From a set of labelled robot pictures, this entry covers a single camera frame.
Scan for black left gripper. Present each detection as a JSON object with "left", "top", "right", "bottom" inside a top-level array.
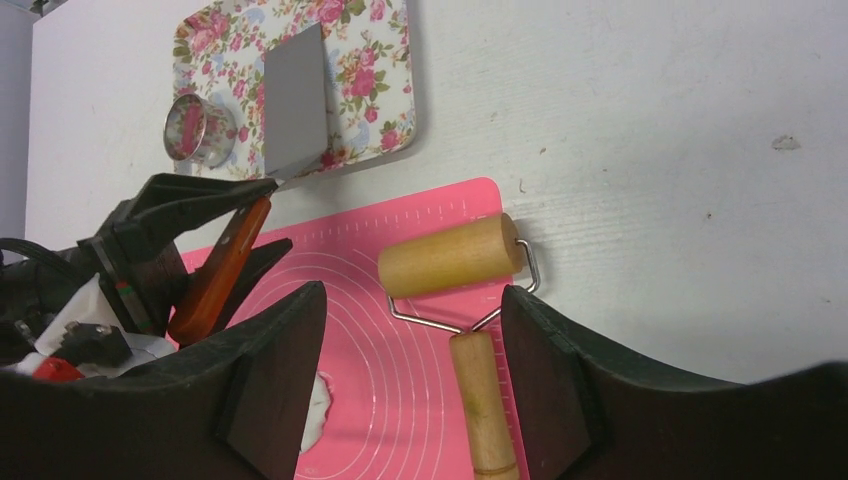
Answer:
[{"left": 77, "top": 173, "right": 293, "bottom": 335}]

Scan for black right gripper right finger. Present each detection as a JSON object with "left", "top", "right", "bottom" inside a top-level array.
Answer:
[{"left": 501, "top": 286, "right": 847, "bottom": 479}]

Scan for round metal dough cutter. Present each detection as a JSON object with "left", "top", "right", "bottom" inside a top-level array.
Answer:
[{"left": 162, "top": 93, "right": 237, "bottom": 168}]

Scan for wooden rolling pin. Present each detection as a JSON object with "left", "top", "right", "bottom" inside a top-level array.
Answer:
[{"left": 377, "top": 213, "right": 540, "bottom": 479}]

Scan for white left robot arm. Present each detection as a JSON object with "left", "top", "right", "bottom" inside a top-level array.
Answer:
[{"left": 1, "top": 173, "right": 278, "bottom": 365}]

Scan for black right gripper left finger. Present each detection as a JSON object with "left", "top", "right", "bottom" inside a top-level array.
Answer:
[{"left": 1, "top": 281, "right": 327, "bottom": 479}]

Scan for floral rectangular tray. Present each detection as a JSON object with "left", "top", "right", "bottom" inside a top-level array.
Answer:
[{"left": 163, "top": 1, "right": 416, "bottom": 180}]

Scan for white dough lump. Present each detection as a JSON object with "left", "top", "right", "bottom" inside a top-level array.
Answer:
[{"left": 299, "top": 371, "right": 332, "bottom": 454}]

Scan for pink silicone baking mat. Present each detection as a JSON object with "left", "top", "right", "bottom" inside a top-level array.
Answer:
[{"left": 233, "top": 177, "right": 507, "bottom": 479}]

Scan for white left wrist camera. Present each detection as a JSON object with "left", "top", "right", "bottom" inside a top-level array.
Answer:
[{"left": 7, "top": 275, "right": 177, "bottom": 380}]

